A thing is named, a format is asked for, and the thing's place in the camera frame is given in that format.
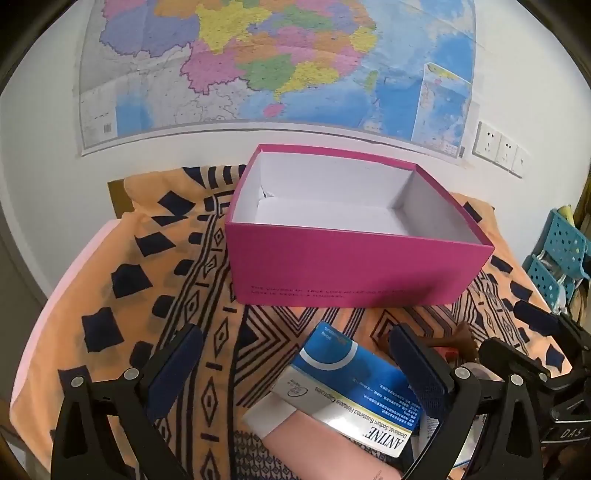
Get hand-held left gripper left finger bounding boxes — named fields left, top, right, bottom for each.
left=50, top=323, right=206, bottom=480

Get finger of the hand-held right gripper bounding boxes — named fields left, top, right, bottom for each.
left=514, top=299, right=566, bottom=340
left=479, top=337, right=555, bottom=398

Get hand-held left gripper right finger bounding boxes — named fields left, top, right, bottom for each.
left=388, top=322, right=543, bottom=480

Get blue and white medicine box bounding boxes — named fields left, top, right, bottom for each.
left=270, top=320, right=428, bottom=459

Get pink tube with white cap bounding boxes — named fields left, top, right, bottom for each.
left=242, top=394, right=416, bottom=480

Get pink cardboard box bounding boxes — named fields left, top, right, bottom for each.
left=224, top=144, right=496, bottom=306

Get orange patterned blanket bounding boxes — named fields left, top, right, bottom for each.
left=9, top=164, right=573, bottom=480

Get blue plastic stools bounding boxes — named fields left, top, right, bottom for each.
left=522, top=208, right=591, bottom=305

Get pink bed sheet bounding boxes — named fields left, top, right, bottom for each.
left=9, top=219, right=123, bottom=407

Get wooden headboard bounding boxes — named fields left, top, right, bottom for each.
left=107, top=178, right=136, bottom=220

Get white wall socket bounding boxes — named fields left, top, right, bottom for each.
left=473, top=121, right=502, bottom=160
left=496, top=134, right=519, bottom=167
left=512, top=144, right=532, bottom=178

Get colourful wall map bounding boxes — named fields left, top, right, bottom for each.
left=74, top=0, right=476, bottom=160

